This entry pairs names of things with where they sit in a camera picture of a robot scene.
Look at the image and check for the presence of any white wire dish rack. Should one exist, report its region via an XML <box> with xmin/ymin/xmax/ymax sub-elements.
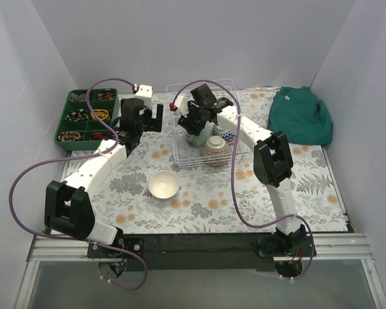
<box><xmin>166</xmin><ymin>79</ymin><xmax>251</xmax><ymax>169</ymax></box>

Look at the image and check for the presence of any mint green bowl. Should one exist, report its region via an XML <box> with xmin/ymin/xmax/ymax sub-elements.
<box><xmin>185</xmin><ymin>123</ymin><xmax>212</xmax><ymax>147</ymax></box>

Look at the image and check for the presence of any blue white patterned bowl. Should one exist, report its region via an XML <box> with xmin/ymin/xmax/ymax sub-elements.
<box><xmin>212</xmin><ymin>125</ymin><xmax>236</xmax><ymax>144</ymax></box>

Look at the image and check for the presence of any brown geometric patterned bowl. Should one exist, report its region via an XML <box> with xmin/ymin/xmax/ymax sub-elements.
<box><xmin>201</xmin><ymin>136</ymin><xmax>231</xmax><ymax>163</ymax></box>

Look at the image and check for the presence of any plain white bowl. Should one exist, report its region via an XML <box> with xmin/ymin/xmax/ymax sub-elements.
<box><xmin>148</xmin><ymin>171</ymin><xmax>180</xmax><ymax>200</ymax></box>

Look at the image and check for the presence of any red patterned bowl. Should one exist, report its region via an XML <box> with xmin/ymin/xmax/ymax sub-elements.
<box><xmin>208</xmin><ymin>160</ymin><xmax>228</xmax><ymax>167</ymax></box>

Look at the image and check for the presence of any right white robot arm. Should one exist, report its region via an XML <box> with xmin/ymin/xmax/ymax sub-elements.
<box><xmin>169</xmin><ymin>80</ymin><xmax>302</xmax><ymax>256</ymax></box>

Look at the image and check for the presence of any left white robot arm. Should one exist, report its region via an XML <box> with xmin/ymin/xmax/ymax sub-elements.
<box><xmin>44</xmin><ymin>98</ymin><xmax>163</xmax><ymax>258</ymax></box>

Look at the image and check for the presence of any yellow rolled tie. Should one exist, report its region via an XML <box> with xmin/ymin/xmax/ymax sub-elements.
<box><xmin>89</xmin><ymin>109</ymin><xmax>111</xmax><ymax>121</ymax></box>

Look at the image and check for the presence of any brown patterned rolled tie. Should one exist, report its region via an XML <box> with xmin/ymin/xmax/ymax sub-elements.
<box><xmin>97</xmin><ymin>89</ymin><xmax>116</xmax><ymax>101</ymax></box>

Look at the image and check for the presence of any orange navy rolled tie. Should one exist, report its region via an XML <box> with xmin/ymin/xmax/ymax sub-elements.
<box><xmin>89</xmin><ymin>132</ymin><xmax>105</xmax><ymax>141</ymax></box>

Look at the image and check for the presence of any black white rolled tie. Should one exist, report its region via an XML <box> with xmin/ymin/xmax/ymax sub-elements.
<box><xmin>64</xmin><ymin>109</ymin><xmax>88</xmax><ymax>122</ymax></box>

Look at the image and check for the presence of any green compartment tray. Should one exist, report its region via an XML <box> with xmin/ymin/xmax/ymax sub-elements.
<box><xmin>54</xmin><ymin>88</ymin><xmax>119</xmax><ymax>151</ymax></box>

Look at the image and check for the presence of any floral table mat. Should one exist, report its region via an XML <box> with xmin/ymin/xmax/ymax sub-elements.
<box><xmin>50</xmin><ymin>88</ymin><xmax>349</xmax><ymax>235</ymax></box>

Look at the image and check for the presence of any grey rolled cloth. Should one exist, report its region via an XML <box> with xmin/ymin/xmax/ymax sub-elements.
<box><xmin>69</xmin><ymin>91</ymin><xmax>86</xmax><ymax>102</ymax></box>

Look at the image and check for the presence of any dark floral rolled tie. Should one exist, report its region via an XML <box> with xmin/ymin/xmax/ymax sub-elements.
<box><xmin>57</xmin><ymin>131</ymin><xmax>82</xmax><ymax>142</ymax></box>

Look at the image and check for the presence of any green folded cloth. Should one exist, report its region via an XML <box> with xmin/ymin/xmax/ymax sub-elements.
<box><xmin>267</xmin><ymin>87</ymin><xmax>333</xmax><ymax>145</ymax></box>

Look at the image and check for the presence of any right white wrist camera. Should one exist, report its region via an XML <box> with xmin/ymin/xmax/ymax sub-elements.
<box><xmin>169</xmin><ymin>95</ymin><xmax>189</xmax><ymax>117</ymax></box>

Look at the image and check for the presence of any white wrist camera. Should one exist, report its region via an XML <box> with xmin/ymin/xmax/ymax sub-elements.
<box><xmin>169</xmin><ymin>95</ymin><xmax>189</xmax><ymax>117</ymax></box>
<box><xmin>134</xmin><ymin>84</ymin><xmax>153</xmax><ymax>108</ymax></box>

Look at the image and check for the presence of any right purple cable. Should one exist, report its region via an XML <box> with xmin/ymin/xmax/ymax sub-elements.
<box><xmin>169</xmin><ymin>79</ymin><xmax>315</xmax><ymax>279</ymax></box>

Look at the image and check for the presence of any purple cable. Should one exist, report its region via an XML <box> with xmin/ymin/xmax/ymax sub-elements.
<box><xmin>8</xmin><ymin>77</ymin><xmax>148</xmax><ymax>291</ymax></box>
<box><xmin>169</xmin><ymin>79</ymin><xmax>315</xmax><ymax>279</ymax></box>

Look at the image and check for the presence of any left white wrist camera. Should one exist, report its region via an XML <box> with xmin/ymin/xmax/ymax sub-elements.
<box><xmin>134</xmin><ymin>84</ymin><xmax>153</xmax><ymax>108</ymax></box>

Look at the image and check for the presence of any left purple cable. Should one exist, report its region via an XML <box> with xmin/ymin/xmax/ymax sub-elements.
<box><xmin>8</xmin><ymin>77</ymin><xmax>148</xmax><ymax>291</ymax></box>

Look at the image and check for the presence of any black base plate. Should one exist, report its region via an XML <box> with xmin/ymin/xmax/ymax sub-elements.
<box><xmin>87</xmin><ymin>232</ymin><xmax>316</xmax><ymax>272</ymax></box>

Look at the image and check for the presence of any aluminium frame rail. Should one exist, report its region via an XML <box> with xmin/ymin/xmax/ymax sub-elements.
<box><xmin>28</xmin><ymin>233</ymin><xmax>372</xmax><ymax>261</ymax></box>

